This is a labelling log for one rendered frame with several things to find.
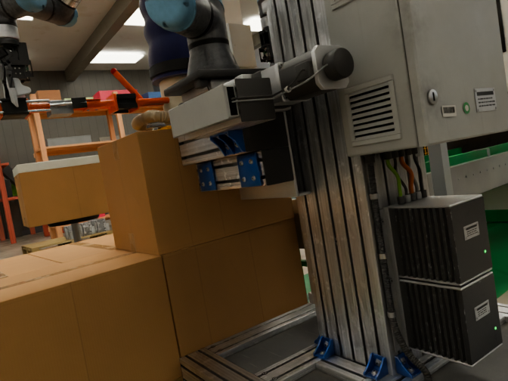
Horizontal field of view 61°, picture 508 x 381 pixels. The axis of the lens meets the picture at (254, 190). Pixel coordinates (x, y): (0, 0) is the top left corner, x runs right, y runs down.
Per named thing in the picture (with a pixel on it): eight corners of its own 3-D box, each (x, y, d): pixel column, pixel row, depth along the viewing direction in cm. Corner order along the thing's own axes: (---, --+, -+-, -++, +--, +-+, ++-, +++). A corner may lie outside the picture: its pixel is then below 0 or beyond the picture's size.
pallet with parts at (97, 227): (30, 259, 591) (26, 235, 589) (22, 255, 658) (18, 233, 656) (115, 239, 659) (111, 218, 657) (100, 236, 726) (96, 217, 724)
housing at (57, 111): (69, 116, 146) (66, 103, 146) (74, 113, 141) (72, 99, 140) (47, 118, 142) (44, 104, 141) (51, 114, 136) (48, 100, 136)
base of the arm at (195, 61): (251, 71, 121) (245, 35, 120) (203, 72, 112) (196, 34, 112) (223, 85, 133) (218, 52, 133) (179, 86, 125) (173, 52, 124)
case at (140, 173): (238, 217, 206) (224, 134, 203) (295, 217, 174) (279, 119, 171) (115, 248, 170) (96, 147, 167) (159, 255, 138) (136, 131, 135)
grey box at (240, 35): (252, 69, 315) (246, 27, 313) (257, 66, 310) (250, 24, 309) (230, 68, 302) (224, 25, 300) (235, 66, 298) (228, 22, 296)
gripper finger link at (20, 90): (35, 100, 129) (27, 75, 132) (13, 100, 126) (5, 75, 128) (34, 106, 132) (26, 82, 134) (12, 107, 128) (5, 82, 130)
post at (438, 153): (455, 302, 199) (425, 86, 193) (470, 305, 194) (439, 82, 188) (448, 308, 195) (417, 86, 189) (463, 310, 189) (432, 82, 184)
